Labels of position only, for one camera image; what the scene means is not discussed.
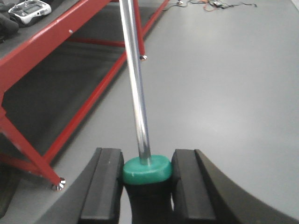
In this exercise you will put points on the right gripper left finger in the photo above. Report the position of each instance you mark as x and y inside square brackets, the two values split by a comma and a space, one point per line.
[94, 197]

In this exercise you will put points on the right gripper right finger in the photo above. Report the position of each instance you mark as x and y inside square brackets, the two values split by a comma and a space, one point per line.
[203, 194]

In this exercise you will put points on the green black screwdriver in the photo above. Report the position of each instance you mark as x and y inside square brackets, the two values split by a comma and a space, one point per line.
[147, 178]

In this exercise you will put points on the white remote controller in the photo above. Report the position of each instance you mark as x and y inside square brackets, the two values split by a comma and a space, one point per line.
[27, 11]

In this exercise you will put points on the red metal table frame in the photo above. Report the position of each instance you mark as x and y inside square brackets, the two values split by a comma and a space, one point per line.
[51, 75]

